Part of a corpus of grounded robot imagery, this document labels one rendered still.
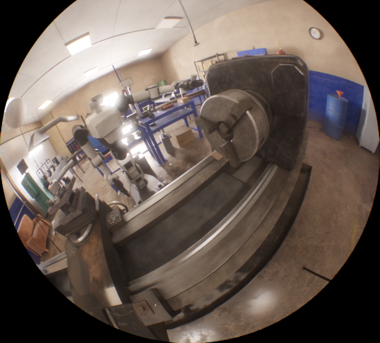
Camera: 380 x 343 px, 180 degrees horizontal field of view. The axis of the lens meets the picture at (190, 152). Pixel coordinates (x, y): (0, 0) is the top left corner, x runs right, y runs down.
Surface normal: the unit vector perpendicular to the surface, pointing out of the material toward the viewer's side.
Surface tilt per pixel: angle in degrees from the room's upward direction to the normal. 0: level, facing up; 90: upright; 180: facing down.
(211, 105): 90
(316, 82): 90
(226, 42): 90
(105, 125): 107
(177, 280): 0
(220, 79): 90
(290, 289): 0
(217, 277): 0
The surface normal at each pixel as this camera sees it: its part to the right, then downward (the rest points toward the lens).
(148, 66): 0.58, 0.32
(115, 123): 0.82, 0.37
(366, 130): -0.77, 0.51
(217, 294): -0.27, -0.79
